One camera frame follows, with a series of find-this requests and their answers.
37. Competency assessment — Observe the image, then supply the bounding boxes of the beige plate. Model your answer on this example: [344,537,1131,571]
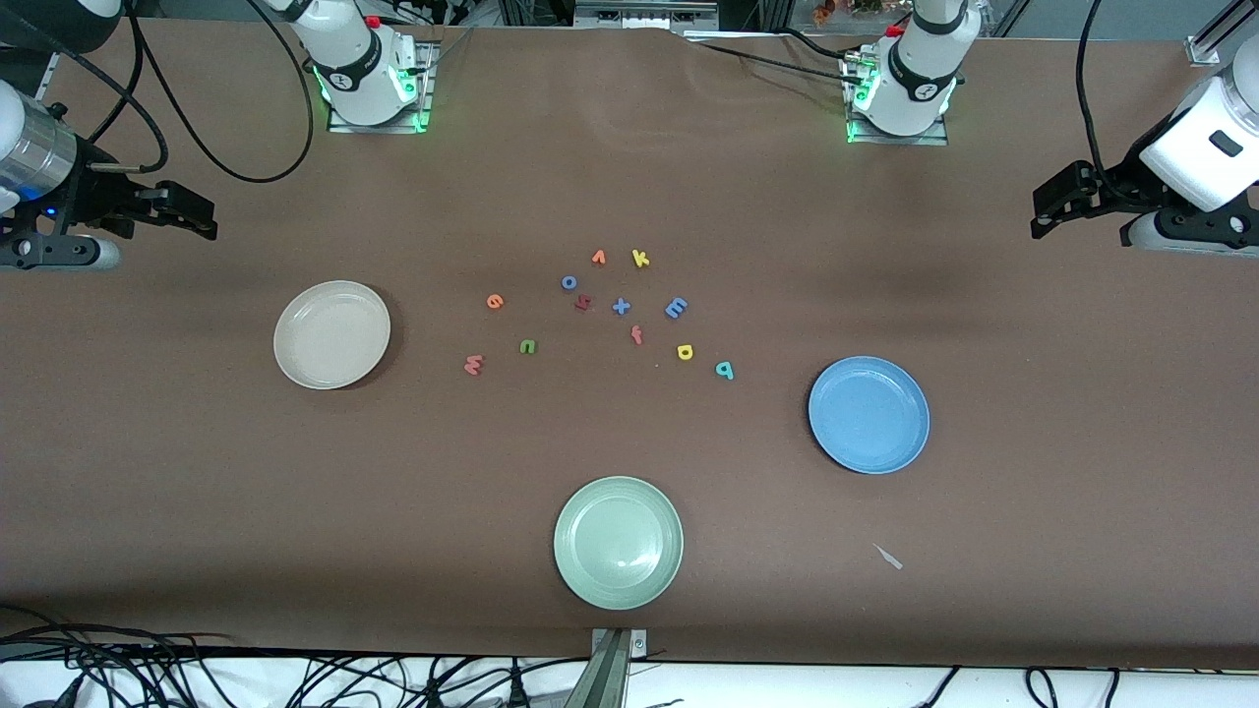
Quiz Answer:
[273,280,392,390]

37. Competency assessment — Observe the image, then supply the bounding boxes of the blue plate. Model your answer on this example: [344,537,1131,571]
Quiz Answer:
[808,355,931,476]

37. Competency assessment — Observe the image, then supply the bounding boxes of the orange background clutter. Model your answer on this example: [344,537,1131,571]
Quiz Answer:
[811,0,911,23]

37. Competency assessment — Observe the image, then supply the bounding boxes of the brown table cover sheet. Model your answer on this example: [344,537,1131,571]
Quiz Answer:
[0,22,1259,672]

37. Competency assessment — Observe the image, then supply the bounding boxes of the silver metal box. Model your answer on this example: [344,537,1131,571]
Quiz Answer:
[573,0,721,29]

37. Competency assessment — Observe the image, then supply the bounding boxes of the green plate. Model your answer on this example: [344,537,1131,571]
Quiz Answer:
[553,476,685,611]

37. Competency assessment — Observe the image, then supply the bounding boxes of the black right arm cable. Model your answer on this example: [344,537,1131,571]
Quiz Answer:
[44,0,316,185]

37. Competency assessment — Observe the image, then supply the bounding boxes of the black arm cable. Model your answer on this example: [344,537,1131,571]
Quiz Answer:
[44,0,316,185]
[1076,0,1132,198]

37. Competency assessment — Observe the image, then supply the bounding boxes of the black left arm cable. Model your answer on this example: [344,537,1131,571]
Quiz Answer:
[1076,0,1132,198]

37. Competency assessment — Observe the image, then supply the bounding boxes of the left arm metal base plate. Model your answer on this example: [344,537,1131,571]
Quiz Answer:
[844,47,951,147]

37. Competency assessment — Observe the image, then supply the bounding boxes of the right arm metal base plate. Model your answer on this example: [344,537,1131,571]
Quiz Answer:
[328,39,436,135]

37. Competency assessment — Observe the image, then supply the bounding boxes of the black base cable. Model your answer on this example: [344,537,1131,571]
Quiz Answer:
[687,39,859,86]
[389,0,475,80]
[772,27,869,63]

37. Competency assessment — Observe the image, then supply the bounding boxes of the black floor cable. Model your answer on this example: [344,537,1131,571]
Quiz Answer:
[423,657,591,708]
[1023,667,1122,708]
[0,602,242,708]
[285,654,463,708]
[910,667,960,708]

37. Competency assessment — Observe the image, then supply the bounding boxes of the grey metal camera post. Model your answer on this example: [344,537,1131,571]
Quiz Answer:
[590,627,648,708]

